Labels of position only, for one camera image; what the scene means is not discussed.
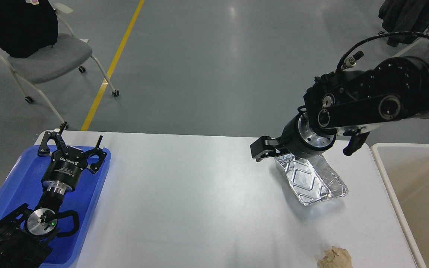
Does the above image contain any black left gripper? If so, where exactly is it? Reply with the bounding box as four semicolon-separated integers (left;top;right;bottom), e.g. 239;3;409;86
38;121;108;192

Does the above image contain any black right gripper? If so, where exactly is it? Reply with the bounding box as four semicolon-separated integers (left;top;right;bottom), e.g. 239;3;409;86
250;114;370;162

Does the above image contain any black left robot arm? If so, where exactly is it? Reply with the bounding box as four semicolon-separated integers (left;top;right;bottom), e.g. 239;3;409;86
0;122;110;268

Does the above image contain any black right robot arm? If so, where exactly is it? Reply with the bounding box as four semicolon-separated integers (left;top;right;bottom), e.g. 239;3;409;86
250;32;429;162

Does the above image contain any aluminium foil tray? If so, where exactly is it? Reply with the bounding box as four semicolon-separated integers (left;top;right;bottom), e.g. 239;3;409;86
274;154;349;206

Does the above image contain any grey office chair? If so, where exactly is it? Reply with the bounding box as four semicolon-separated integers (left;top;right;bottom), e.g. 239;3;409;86
0;2;119;130

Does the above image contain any beige plastic bin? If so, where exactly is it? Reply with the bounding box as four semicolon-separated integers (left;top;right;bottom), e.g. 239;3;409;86
371;144;429;268

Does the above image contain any crumpled brown paper ball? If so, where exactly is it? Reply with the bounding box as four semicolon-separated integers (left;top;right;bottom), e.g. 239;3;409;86
317;246;353;268

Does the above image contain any black backpack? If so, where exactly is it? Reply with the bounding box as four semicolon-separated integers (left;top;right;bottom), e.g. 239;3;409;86
0;0;58;58

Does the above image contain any dark grey jacket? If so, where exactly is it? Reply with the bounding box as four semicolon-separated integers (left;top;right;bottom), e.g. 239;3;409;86
378;0;429;33

